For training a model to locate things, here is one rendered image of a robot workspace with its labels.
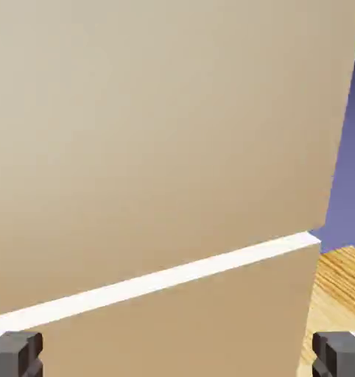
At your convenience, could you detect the tan cabinet door front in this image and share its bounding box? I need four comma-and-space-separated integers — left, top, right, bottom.
0, 230, 322, 377

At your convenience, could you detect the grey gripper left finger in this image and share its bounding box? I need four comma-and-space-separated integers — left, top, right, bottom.
0, 328, 44, 377

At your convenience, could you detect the tan wooden cabinet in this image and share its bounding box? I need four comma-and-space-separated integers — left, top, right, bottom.
0, 0, 355, 377

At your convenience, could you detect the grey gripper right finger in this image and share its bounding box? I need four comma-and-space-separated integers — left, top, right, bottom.
312, 331, 355, 377

